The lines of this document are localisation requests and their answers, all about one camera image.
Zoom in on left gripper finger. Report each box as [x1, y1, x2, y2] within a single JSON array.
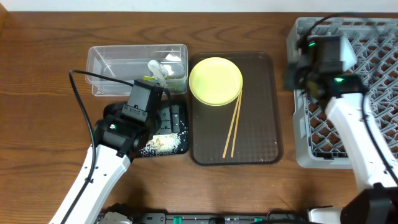
[[158, 106, 172, 134], [171, 105, 180, 133]]

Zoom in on leftover rice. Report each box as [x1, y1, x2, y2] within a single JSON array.
[[139, 133, 188, 157]]

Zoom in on white napkin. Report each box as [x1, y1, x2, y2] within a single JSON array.
[[147, 60, 169, 86]]

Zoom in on yellow plate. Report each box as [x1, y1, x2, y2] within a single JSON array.
[[188, 57, 243, 106]]

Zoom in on wooden chopstick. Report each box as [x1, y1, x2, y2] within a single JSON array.
[[222, 95, 239, 159], [231, 91, 243, 158]]

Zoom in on green snack wrapper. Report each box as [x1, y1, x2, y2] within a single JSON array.
[[143, 76, 187, 94]]

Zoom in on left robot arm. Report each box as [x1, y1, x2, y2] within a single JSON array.
[[51, 80, 170, 223]]

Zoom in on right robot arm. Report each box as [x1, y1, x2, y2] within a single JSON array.
[[285, 35, 397, 224]]

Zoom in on black waste tray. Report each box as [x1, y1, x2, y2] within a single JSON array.
[[102, 99, 190, 158]]

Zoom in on clear plastic waste bin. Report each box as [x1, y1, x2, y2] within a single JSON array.
[[86, 44, 188, 84]]

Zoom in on grey dishwasher rack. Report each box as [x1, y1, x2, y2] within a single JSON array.
[[286, 17, 397, 169]]

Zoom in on brown serving tray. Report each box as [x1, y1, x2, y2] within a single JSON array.
[[190, 52, 283, 166]]

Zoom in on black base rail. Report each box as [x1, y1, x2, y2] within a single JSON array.
[[94, 212, 309, 224]]

